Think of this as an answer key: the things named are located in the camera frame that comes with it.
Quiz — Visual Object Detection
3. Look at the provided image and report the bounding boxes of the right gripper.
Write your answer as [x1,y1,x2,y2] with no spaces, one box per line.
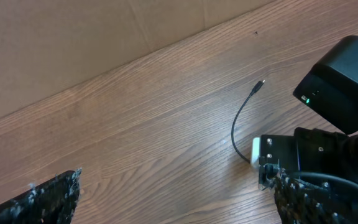
[257,128,358,187]

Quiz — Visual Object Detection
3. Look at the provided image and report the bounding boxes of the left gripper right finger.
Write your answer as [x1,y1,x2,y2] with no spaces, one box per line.
[270,170,358,223]

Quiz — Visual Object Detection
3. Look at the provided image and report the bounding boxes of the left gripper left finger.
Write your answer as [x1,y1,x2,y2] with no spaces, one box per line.
[0,169,82,224]

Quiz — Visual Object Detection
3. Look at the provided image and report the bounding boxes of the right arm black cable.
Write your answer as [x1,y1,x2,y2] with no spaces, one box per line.
[286,171,358,205]

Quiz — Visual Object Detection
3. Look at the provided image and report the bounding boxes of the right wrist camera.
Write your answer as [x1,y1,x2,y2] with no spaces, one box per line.
[250,137,260,169]

